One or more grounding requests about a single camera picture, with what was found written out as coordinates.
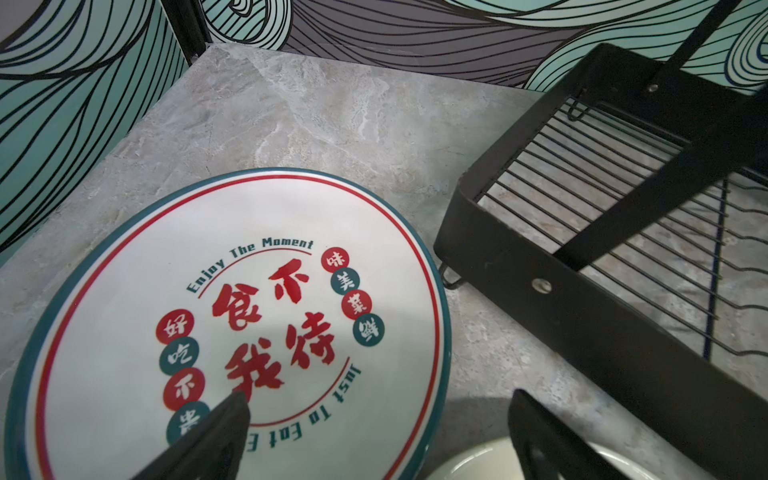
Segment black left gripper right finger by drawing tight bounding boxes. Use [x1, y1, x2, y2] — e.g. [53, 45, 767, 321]
[507, 389, 625, 480]

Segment white plate red Chinese characters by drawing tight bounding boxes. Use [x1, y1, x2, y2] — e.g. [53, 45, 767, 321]
[5, 168, 451, 479]

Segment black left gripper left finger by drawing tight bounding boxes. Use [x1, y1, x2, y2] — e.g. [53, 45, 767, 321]
[134, 391, 250, 480]

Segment cream floral painted plate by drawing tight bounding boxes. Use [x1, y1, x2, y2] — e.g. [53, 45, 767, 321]
[427, 438, 659, 480]

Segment black corner frame post left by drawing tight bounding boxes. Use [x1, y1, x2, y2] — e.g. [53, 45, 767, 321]
[161, 0, 212, 65]

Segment black wire dish rack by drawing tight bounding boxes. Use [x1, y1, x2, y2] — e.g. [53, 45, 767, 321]
[434, 1, 767, 479]

